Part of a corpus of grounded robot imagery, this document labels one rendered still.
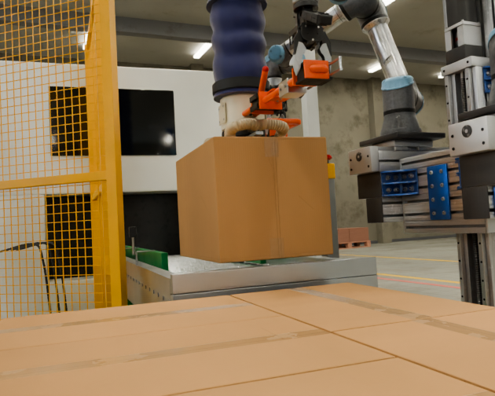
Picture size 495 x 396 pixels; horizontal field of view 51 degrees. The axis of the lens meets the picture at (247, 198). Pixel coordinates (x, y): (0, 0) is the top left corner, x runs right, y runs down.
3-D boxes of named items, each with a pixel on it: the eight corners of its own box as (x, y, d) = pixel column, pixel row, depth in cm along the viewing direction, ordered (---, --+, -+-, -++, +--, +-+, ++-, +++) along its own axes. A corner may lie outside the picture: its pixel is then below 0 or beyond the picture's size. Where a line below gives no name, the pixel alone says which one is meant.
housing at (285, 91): (277, 98, 158) (276, 83, 159) (298, 98, 161) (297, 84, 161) (287, 92, 152) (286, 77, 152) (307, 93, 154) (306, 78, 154)
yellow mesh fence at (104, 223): (92, 337, 366) (80, 47, 376) (106, 335, 369) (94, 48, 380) (104, 381, 256) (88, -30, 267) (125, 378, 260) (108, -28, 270)
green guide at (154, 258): (111, 258, 371) (110, 245, 371) (125, 256, 374) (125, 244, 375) (144, 273, 220) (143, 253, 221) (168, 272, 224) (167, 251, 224)
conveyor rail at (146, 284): (106, 279, 369) (105, 252, 370) (114, 278, 370) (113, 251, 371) (171, 343, 152) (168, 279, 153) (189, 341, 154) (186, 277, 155)
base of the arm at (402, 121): (403, 141, 204) (401, 115, 204) (430, 133, 190) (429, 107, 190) (372, 140, 198) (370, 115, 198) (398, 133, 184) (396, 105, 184)
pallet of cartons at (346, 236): (350, 246, 1375) (349, 227, 1377) (374, 247, 1281) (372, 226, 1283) (303, 250, 1318) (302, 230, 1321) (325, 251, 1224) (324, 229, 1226)
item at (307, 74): (292, 86, 146) (291, 68, 146) (315, 86, 148) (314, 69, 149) (305, 77, 138) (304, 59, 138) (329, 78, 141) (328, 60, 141)
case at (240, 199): (180, 255, 217) (175, 161, 219) (268, 249, 230) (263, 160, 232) (220, 263, 160) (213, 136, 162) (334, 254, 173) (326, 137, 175)
